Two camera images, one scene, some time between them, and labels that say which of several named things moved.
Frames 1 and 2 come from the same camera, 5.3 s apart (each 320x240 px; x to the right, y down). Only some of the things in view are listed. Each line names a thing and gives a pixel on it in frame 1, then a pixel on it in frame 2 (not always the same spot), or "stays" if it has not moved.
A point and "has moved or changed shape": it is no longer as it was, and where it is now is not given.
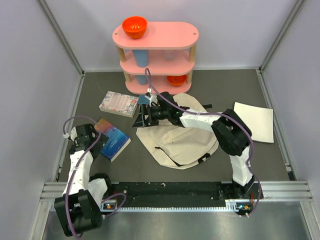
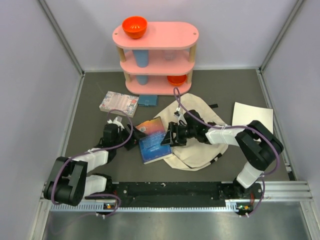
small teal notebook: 143,100 stays
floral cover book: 119,104 stays
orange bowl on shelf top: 135,26 stays
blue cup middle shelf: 142,57 stays
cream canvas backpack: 176,147 has moved or changed shape
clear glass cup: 169,55 stays
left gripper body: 99,141 → 123,136
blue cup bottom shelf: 142,79 stays
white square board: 259,121 stays
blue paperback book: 117,140 has moved or changed shape
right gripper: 141,121 → 169,139
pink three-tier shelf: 167,50 stays
